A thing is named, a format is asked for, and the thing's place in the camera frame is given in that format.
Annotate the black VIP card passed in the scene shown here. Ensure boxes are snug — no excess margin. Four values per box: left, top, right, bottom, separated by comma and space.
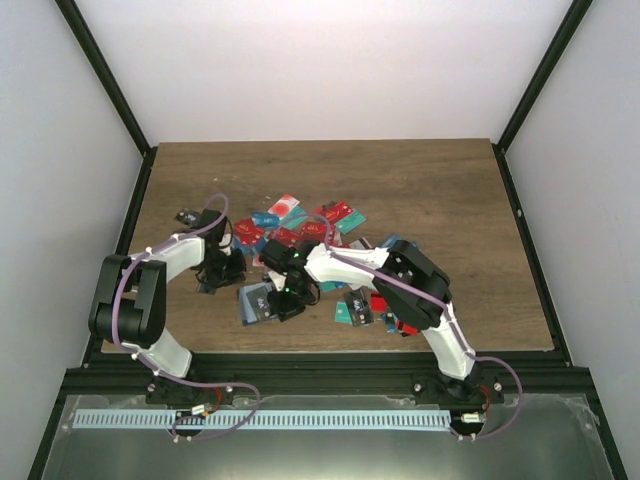
246, 290, 276, 324

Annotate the blue leather card holder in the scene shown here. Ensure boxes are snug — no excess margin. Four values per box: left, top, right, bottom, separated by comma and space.
237, 282, 277, 326

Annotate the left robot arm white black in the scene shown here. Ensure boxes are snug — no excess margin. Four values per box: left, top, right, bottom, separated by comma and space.
88, 209, 246, 404

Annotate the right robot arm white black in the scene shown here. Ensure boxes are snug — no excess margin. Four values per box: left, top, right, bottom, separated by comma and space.
260, 240, 481, 403

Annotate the red card left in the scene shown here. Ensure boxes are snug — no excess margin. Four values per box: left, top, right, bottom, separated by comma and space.
233, 218, 266, 247

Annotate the blue VIP card top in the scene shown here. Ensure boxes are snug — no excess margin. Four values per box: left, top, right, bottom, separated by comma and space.
251, 212, 280, 229

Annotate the red card centre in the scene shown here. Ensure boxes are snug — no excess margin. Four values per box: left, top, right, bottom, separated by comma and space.
300, 222, 327, 242

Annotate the white card red circle top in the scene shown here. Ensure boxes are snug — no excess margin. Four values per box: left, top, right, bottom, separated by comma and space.
267, 194, 300, 220

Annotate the black card far left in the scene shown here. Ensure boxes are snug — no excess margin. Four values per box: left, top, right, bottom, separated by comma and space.
175, 208, 201, 228

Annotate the red card top right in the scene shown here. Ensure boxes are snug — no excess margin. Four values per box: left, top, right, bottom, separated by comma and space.
319, 201, 353, 225

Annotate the teal card top right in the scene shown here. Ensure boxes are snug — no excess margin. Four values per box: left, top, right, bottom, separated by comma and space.
336, 210, 366, 234

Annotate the white card black stripe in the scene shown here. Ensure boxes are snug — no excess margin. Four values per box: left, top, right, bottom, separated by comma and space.
349, 237, 373, 250

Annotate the black VIP card lower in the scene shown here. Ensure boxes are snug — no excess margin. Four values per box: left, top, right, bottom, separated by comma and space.
343, 289, 374, 327

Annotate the red gold card lower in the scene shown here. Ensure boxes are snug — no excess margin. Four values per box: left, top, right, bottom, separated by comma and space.
370, 292, 388, 313

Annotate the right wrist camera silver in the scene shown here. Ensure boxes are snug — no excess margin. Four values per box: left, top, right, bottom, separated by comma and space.
267, 270, 286, 291

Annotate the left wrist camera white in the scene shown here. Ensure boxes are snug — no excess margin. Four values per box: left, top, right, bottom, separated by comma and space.
219, 233, 234, 251

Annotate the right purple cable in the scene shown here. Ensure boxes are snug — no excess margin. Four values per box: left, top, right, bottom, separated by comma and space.
284, 213, 524, 443

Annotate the purple cable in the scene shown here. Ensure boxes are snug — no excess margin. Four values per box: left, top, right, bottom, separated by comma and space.
284, 213, 524, 443
112, 193, 262, 443

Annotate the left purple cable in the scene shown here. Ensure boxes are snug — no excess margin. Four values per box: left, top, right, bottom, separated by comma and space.
112, 193, 262, 443

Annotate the light blue slotted cable duct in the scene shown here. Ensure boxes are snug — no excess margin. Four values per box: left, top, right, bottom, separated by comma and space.
72, 409, 451, 431

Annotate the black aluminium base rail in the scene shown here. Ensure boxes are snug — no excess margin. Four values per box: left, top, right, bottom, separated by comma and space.
61, 351, 595, 396

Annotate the left black frame post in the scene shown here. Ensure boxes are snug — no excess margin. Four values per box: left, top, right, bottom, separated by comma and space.
53, 0, 152, 151

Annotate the black frame post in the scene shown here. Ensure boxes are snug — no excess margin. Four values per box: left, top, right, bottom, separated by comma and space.
53, 0, 152, 151
492, 0, 595, 151

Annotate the right black frame post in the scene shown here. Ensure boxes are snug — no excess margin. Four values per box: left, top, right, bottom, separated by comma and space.
492, 0, 595, 151

